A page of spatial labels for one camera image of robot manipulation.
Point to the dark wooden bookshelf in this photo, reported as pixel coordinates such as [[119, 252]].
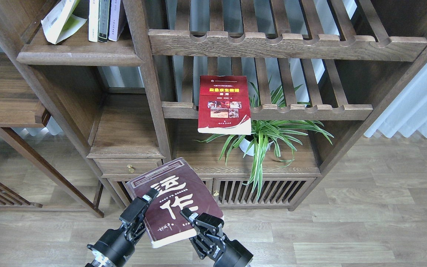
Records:
[[132, 102]]

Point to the lavender standing book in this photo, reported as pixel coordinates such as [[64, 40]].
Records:
[[117, 19]]

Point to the dark maroon book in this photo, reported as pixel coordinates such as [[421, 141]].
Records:
[[179, 187]]

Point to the spider plant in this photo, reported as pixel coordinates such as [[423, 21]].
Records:
[[285, 131]]

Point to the white standing book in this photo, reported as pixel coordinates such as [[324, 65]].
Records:
[[93, 20]]

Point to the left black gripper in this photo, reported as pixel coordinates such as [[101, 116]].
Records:
[[116, 246]]

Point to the white curtain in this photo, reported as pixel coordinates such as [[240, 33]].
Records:
[[408, 111]]

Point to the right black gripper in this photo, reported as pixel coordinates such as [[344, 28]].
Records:
[[211, 242]]

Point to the white plant pot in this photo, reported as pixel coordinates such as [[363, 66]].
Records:
[[248, 147]]

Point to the brass drawer knob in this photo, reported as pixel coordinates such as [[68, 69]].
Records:
[[130, 168]]

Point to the yellow green book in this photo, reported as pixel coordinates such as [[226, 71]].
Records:
[[60, 23]]

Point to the dark green standing book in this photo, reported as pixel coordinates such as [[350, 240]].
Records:
[[104, 19]]

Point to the red book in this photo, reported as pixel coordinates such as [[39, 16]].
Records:
[[224, 106]]

